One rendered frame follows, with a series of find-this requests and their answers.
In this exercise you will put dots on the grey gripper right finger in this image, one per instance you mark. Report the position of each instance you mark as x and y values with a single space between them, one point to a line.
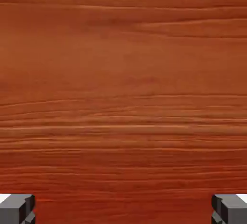
234 211

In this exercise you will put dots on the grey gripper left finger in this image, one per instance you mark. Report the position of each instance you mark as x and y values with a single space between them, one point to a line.
11 211

